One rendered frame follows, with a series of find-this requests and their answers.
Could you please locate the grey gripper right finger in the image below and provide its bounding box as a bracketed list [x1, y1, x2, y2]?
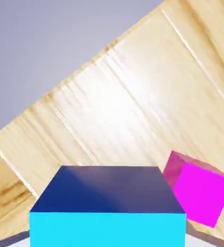
[186, 221, 224, 247]

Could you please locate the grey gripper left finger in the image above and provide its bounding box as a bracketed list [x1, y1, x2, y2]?
[0, 231, 30, 247]

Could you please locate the small cyan cube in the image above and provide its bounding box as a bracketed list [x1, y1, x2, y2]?
[29, 165, 187, 247]

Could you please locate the small magenta cube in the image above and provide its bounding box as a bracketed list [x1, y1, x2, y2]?
[162, 150, 224, 229]

